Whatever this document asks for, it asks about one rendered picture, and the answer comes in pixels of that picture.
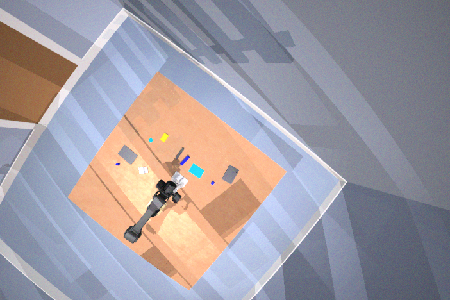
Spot cyan flat rectangular plate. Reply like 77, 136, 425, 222
189, 163, 204, 178

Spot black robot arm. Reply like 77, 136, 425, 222
123, 180, 177, 244

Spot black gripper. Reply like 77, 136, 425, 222
156, 179, 182, 203

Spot yellow rectangular block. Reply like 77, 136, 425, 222
160, 133, 168, 142

